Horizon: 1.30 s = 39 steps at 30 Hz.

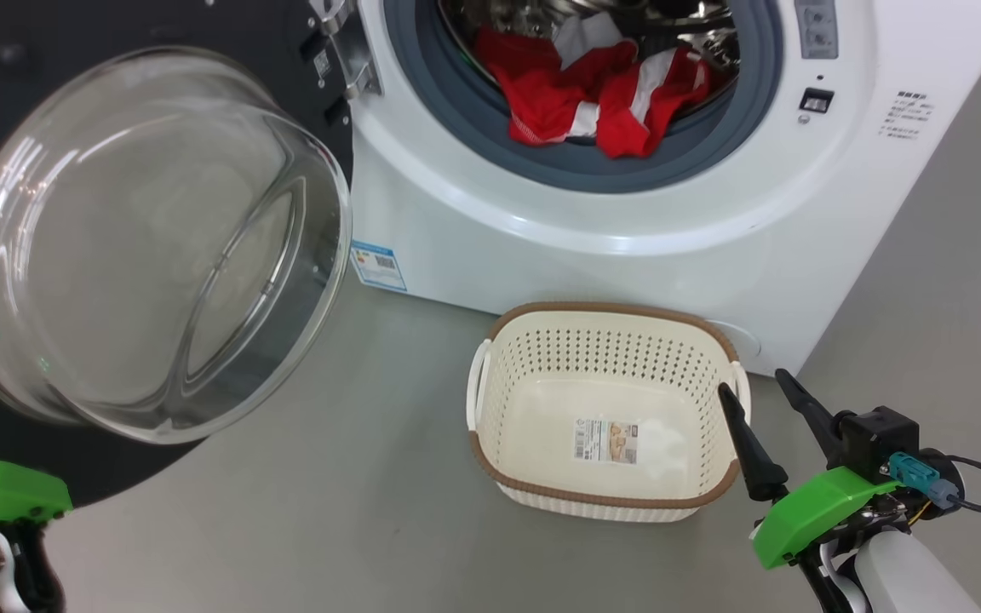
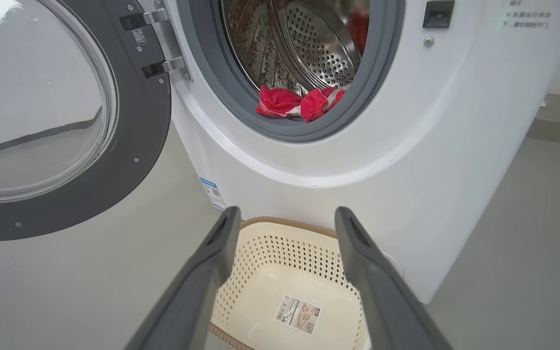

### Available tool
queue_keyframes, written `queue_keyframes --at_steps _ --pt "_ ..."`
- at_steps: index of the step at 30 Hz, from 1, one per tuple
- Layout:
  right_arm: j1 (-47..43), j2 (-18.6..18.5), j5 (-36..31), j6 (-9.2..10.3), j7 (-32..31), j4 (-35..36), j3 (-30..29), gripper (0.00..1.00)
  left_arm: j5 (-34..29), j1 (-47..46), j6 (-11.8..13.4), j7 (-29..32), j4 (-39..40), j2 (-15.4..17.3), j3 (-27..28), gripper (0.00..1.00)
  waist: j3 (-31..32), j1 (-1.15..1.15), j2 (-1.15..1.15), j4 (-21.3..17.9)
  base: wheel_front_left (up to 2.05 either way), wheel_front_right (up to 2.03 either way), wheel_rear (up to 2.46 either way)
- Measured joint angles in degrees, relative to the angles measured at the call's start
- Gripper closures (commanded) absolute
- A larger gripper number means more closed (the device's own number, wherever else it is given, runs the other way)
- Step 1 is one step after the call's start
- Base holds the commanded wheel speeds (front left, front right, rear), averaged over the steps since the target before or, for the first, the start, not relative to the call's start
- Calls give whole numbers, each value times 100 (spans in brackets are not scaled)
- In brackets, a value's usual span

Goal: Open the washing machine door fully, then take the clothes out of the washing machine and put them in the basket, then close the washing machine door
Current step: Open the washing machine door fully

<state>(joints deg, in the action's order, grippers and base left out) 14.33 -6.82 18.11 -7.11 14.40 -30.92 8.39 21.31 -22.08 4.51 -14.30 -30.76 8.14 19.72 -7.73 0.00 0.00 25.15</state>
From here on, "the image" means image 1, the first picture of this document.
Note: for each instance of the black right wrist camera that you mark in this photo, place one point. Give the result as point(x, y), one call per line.
point(878, 438)

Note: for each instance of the blue energy label sticker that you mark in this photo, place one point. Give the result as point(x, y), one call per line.
point(378, 266)

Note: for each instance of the black round glass washer door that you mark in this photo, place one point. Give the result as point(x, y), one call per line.
point(158, 255)

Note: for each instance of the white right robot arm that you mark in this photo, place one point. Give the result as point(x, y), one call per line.
point(908, 570)

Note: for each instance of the silver metal door hinge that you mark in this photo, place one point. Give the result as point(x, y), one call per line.
point(354, 60)

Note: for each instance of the white front-load washing machine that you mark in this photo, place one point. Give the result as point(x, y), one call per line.
point(627, 230)

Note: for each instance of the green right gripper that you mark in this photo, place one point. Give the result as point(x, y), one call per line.
point(814, 511)

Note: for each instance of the red and white garment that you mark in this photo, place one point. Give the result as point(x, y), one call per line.
point(542, 94)

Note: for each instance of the cream basket with brown rim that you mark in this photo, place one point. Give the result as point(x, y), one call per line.
point(533, 409)

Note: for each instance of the printed instruction label sticker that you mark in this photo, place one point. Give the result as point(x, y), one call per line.
point(605, 440)

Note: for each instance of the grey warning sticker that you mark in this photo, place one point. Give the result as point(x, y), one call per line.
point(816, 30)

